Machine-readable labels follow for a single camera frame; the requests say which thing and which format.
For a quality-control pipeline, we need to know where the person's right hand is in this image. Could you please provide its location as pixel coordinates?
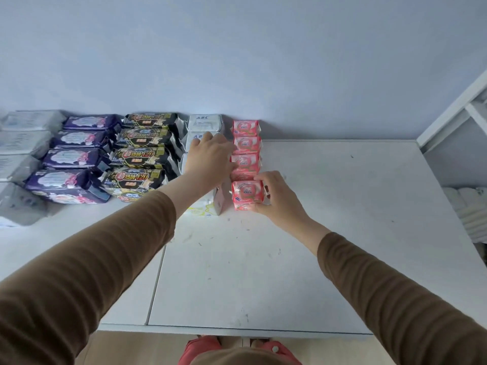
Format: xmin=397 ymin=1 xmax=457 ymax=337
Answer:
xmin=252 ymin=171 xmax=312 ymax=234

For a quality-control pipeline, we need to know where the person's left hand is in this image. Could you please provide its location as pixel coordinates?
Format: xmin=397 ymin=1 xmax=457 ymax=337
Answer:
xmin=184 ymin=132 xmax=239 ymax=187

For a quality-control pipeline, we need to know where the pink pad packet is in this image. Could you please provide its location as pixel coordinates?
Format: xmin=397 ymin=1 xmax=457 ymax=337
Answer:
xmin=231 ymin=180 xmax=268 ymax=212
xmin=232 ymin=119 xmax=261 ymax=137
xmin=232 ymin=136 xmax=263 ymax=155
xmin=230 ymin=153 xmax=262 ymax=172
xmin=229 ymin=169 xmax=260 ymax=183

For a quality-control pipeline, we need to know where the person's left forearm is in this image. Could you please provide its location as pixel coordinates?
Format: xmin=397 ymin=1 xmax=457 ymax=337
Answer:
xmin=0 ymin=174 xmax=226 ymax=365

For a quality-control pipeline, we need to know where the person's right forearm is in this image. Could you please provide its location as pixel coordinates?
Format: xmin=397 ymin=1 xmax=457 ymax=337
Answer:
xmin=282 ymin=216 xmax=487 ymax=365

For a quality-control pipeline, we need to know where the black and gold pad packet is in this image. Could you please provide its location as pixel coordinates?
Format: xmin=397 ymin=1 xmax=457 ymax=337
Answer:
xmin=102 ymin=167 xmax=169 ymax=203
xmin=115 ymin=127 xmax=180 ymax=149
xmin=122 ymin=113 xmax=180 ymax=130
xmin=110 ymin=146 xmax=178 ymax=170

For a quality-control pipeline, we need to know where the purple pad packet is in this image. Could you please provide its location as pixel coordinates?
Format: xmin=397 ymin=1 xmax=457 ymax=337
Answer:
xmin=23 ymin=169 xmax=112 ymax=205
xmin=41 ymin=148 xmax=112 ymax=172
xmin=50 ymin=130 xmax=115 ymax=151
xmin=62 ymin=114 xmax=123 ymax=132

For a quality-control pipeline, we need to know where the person's right red slipper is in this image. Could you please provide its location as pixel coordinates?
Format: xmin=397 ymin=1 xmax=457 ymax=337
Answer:
xmin=262 ymin=340 xmax=302 ymax=365

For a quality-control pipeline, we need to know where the person's red slipper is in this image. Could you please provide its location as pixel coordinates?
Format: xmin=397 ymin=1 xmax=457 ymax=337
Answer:
xmin=262 ymin=340 xmax=302 ymax=365
xmin=178 ymin=335 xmax=222 ymax=365

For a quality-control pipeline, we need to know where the person's brown shirt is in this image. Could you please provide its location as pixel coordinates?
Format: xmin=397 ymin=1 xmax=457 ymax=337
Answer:
xmin=189 ymin=347 xmax=294 ymax=365

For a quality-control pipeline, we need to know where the person's left red slipper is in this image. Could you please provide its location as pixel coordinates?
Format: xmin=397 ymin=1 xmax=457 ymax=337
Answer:
xmin=178 ymin=335 xmax=222 ymax=365

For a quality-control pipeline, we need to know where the white shelf unit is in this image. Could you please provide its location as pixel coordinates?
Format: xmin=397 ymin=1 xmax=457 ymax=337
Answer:
xmin=416 ymin=70 xmax=487 ymax=267

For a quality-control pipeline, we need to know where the grey pad packet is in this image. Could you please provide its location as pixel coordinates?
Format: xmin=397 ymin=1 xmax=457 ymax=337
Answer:
xmin=0 ymin=182 xmax=50 ymax=228
xmin=0 ymin=110 xmax=67 ymax=133
xmin=0 ymin=154 xmax=43 ymax=184
xmin=0 ymin=131 xmax=54 ymax=158

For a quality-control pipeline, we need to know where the stack of white packets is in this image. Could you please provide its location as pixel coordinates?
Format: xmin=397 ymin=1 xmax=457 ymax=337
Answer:
xmin=442 ymin=186 xmax=487 ymax=244

